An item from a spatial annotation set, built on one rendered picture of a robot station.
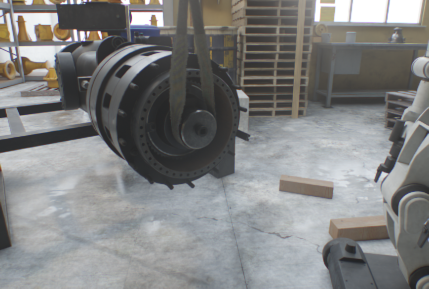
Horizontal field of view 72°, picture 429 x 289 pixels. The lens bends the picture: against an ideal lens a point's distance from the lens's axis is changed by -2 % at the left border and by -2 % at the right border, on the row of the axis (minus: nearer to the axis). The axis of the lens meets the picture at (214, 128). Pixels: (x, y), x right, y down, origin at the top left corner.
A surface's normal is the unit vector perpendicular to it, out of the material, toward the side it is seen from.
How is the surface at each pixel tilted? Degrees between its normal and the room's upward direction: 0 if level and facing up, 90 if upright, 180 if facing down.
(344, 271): 0
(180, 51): 91
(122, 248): 0
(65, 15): 90
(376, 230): 90
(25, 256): 0
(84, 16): 90
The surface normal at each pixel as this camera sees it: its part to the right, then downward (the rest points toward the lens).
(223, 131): -0.80, -0.21
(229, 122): -0.85, 0.07
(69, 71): 0.46, -0.20
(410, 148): -0.19, 0.28
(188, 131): 0.51, 0.25
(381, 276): 0.00, -0.96
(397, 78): 0.08, 0.29
